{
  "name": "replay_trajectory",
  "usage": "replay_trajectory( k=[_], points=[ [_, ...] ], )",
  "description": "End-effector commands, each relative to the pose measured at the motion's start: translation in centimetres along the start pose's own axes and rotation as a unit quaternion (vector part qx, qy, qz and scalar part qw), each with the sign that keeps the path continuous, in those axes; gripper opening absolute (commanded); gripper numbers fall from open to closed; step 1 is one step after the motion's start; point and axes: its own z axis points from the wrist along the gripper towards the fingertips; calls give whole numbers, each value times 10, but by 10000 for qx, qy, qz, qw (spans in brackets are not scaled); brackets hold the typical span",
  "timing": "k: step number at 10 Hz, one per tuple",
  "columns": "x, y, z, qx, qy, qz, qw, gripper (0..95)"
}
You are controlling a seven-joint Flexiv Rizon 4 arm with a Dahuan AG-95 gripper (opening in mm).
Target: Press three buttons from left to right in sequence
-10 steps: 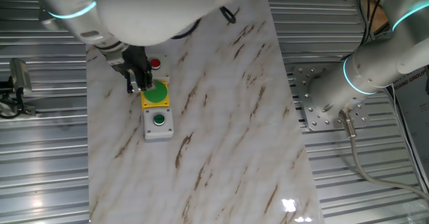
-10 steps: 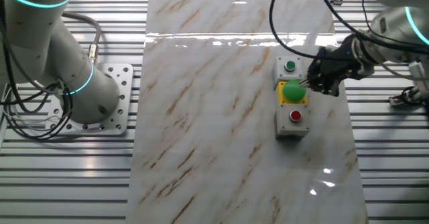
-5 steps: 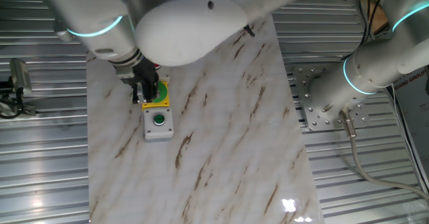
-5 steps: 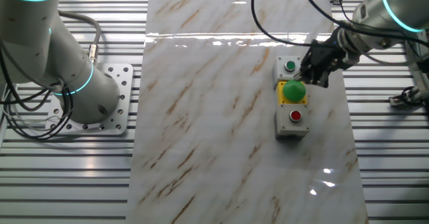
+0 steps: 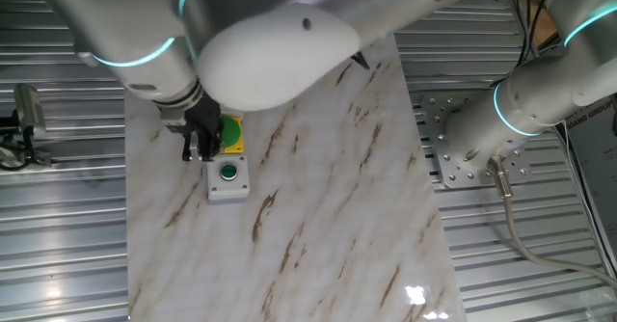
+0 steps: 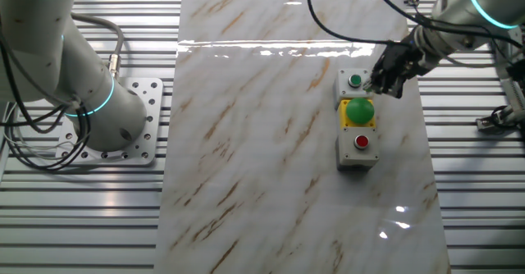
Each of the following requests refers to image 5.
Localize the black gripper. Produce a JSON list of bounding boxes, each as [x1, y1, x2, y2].
[[181, 94, 226, 163]]

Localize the yellow box large green button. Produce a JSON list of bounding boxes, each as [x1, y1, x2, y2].
[[219, 114, 245, 155]]

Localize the grey box small green button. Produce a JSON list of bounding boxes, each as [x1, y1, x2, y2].
[[205, 154, 252, 203]]

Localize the marble pattern table mat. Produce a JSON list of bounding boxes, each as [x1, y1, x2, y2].
[[121, 35, 468, 322]]

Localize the brown wooden board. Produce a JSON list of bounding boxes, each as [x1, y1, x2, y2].
[[518, 0, 560, 48]]

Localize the printed poster sign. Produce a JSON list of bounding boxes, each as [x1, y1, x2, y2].
[[561, 97, 617, 265]]

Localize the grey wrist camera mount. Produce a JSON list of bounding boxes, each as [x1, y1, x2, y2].
[[74, 50, 100, 68]]

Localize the grey camera on mount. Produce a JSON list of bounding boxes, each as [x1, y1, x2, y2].
[[0, 83, 53, 172]]

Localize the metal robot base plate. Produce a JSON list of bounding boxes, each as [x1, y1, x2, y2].
[[419, 93, 534, 189]]

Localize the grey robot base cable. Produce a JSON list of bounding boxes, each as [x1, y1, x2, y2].
[[486, 156, 617, 292]]

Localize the black background cables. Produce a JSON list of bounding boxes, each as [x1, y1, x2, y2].
[[491, 0, 565, 87]]

